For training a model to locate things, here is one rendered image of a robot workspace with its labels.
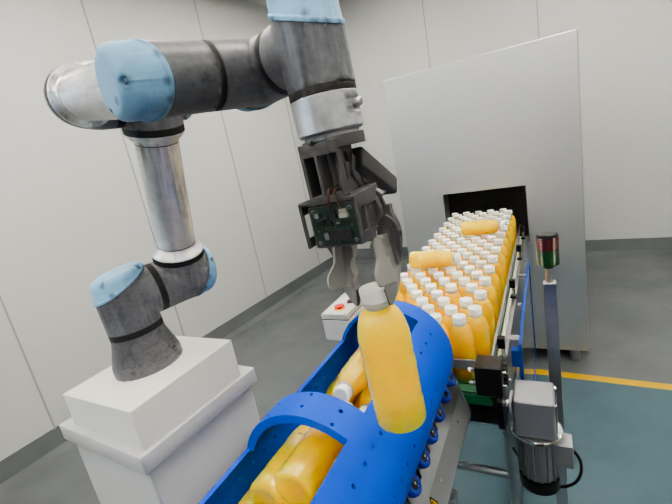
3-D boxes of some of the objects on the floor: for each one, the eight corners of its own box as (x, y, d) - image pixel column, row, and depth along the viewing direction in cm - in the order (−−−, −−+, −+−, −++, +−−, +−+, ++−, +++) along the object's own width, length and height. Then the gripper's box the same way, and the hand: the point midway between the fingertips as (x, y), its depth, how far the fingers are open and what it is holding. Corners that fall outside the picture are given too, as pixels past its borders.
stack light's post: (559, 550, 155) (542, 284, 128) (559, 540, 158) (542, 279, 132) (571, 553, 153) (556, 283, 126) (571, 543, 157) (556, 279, 130)
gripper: (266, 152, 44) (312, 328, 49) (362, 127, 38) (403, 328, 43) (305, 144, 51) (341, 299, 56) (390, 123, 46) (422, 296, 51)
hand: (374, 292), depth 52 cm, fingers closed on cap, 4 cm apart
